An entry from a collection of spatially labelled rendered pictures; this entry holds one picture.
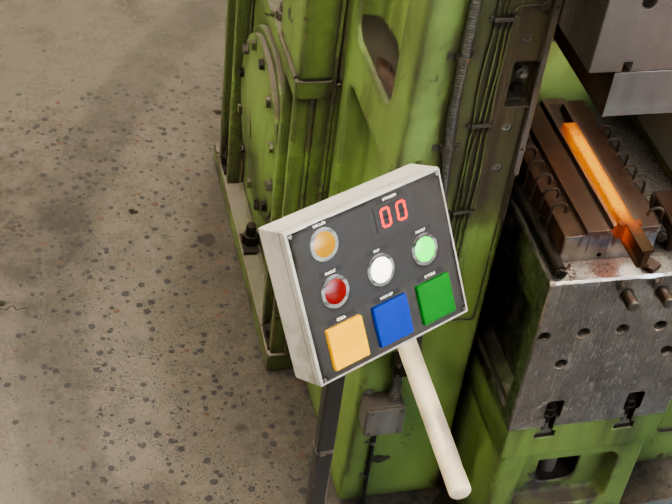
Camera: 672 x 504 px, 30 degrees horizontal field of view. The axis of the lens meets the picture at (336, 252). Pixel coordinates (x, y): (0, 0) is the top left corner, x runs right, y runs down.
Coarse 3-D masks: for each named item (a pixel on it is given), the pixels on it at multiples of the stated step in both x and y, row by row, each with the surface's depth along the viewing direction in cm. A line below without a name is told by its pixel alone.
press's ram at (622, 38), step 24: (576, 0) 219; (600, 0) 210; (624, 0) 207; (648, 0) 209; (576, 24) 219; (600, 24) 210; (624, 24) 211; (648, 24) 212; (576, 48) 220; (600, 48) 213; (624, 48) 214; (648, 48) 215; (600, 72) 217
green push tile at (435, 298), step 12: (444, 276) 223; (420, 288) 220; (432, 288) 222; (444, 288) 223; (420, 300) 220; (432, 300) 222; (444, 300) 224; (420, 312) 222; (432, 312) 222; (444, 312) 224
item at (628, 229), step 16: (576, 128) 266; (576, 144) 261; (592, 160) 258; (592, 176) 255; (608, 192) 251; (624, 208) 247; (624, 224) 243; (640, 224) 243; (624, 240) 244; (640, 240) 239; (640, 256) 239
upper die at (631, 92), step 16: (560, 32) 238; (560, 48) 239; (576, 64) 232; (624, 64) 220; (592, 80) 226; (608, 80) 220; (624, 80) 219; (640, 80) 220; (656, 80) 221; (592, 96) 227; (608, 96) 221; (624, 96) 222; (640, 96) 223; (656, 96) 223; (608, 112) 223; (624, 112) 224; (640, 112) 225; (656, 112) 226
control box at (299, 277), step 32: (352, 192) 216; (384, 192) 213; (416, 192) 217; (288, 224) 207; (320, 224) 207; (352, 224) 210; (384, 224) 214; (416, 224) 218; (448, 224) 223; (288, 256) 204; (352, 256) 211; (384, 256) 215; (416, 256) 219; (448, 256) 224; (288, 288) 208; (320, 288) 208; (352, 288) 212; (384, 288) 216; (288, 320) 212; (320, 320) 209; (416, 320) 221; (448, 320) 226; (320, 352) 210; (384, 352) 218; (320, 384) 211
